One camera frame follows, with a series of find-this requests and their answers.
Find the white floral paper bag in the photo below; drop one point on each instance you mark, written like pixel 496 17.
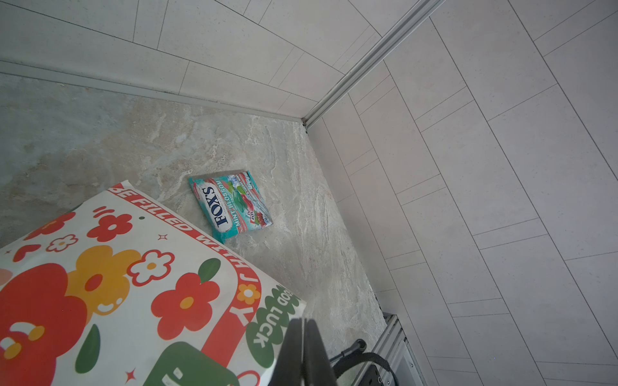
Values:
pixel 123 291

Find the teal Fox's candy packet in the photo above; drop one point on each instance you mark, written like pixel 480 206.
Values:
pixel 231 202

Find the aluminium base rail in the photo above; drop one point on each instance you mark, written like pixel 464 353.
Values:
pixel 394 347

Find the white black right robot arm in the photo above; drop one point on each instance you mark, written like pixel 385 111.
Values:
pixel 356 355

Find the right corner aluminium profile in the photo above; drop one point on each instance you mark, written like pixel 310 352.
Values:
pixel 408 23

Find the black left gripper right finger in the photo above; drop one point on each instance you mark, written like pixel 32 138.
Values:
pixel 317 370

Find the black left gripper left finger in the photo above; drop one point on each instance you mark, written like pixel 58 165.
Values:
pixel 289 365

